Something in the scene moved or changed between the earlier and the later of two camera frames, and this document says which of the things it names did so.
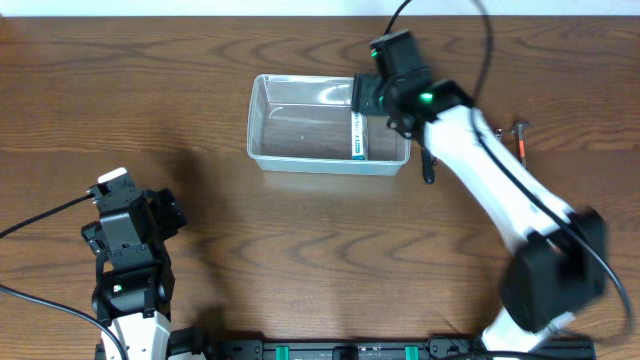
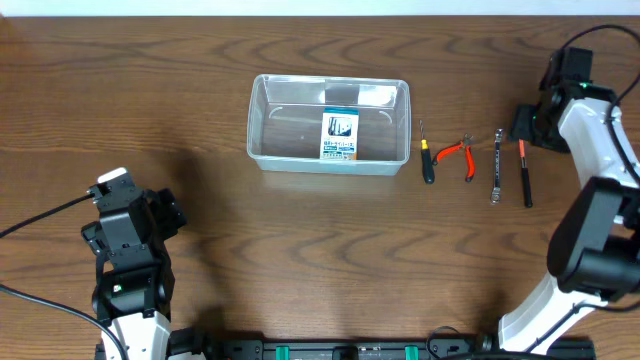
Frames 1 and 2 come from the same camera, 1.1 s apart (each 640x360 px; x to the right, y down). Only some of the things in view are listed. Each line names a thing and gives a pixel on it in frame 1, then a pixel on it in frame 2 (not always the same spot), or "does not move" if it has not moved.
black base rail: x=368 y=349 does not move
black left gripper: x=166 y=213 does not move
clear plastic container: x=303 y=124 does not move
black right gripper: x=363 y=97 → x=519 y=129
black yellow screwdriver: x=428 y=162 does not move
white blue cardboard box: x=359 y=136 → x=339 y=133
